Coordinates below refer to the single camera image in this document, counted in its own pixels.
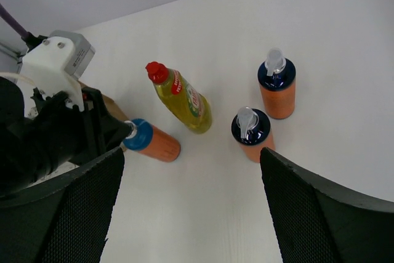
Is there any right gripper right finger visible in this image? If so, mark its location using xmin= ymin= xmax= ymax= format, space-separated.
xmin=260 ymin=148 xmax=393 ymax=262

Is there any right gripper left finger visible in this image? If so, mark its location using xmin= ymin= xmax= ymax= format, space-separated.
xmin=1 ymin=148 xmax=125 ymax=262

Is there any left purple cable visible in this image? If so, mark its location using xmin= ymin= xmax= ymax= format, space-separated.
xmin=0 ymin=2 xmax=42 ymax=50

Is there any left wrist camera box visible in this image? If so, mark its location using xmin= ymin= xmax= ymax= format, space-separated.
xmin=22 ymin=30 xmax=95 ymax=111

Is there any orange spray bottle blue top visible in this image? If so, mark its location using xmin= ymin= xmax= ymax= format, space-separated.
xmin=123 ymin=118 xmax=181 ymax=163

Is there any orange pump bottle navy top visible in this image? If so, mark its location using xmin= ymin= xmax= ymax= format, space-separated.
xmin=257 ymin=48 xmax=296 ymax=119

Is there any yellow dish soap bottle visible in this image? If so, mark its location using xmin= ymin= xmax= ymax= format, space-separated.
xmin=145 ymin=62 xmax=212 ymax=134

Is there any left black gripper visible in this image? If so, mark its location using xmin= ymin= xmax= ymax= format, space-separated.
xmin=1 ymin=78 xmax=131 ymax=195

